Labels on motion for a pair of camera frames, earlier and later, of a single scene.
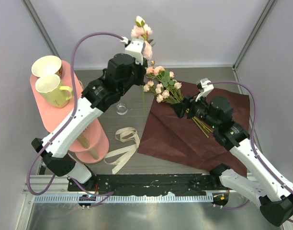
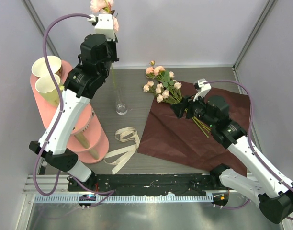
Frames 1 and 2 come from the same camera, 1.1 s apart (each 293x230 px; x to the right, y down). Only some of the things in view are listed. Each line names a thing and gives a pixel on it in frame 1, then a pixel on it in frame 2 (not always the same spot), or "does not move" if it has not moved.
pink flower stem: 143,30 to 106,6
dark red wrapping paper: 167,136 does not move
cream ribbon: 120,156 does not move
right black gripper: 188,102 does not move
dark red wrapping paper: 166,89 does not move
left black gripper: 142,71 to 113,44
